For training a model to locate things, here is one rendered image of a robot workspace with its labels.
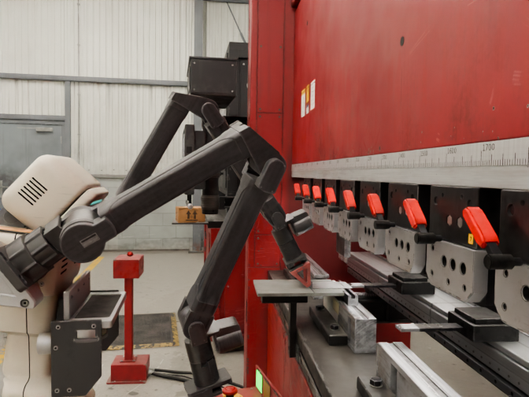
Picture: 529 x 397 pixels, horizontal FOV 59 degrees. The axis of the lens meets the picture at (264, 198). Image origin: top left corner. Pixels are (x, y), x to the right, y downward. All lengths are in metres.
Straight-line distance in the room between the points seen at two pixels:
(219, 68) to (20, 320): 1.72
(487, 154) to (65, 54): 8.21
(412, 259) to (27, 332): 0.81
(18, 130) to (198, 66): 6.36
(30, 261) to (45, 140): 7.61
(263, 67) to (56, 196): 1.52
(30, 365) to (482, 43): 1.06
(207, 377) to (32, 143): 7.65
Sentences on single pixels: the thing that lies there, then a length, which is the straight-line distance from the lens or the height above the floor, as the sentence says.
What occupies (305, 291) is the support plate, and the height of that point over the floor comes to 1.00.
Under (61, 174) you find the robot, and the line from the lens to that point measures 1.07.
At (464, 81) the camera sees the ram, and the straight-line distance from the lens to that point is 0.77.
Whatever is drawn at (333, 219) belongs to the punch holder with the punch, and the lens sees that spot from 1.47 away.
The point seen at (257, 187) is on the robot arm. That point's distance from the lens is 0.94.
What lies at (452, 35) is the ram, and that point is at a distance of 0.83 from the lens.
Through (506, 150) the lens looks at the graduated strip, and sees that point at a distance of 0.67.
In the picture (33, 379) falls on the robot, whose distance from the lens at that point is 1.20.
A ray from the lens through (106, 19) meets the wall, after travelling 8.71.
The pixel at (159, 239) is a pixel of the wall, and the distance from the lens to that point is 8.33.
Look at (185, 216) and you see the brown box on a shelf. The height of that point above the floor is 1.04.
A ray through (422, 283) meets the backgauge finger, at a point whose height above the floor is 1.02.
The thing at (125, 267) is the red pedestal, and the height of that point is 0.75.
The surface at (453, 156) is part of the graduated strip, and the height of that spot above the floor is 1.39.
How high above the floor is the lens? 1.35
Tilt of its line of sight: 3 degrees down
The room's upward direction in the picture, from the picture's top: 1 degrees clockwise
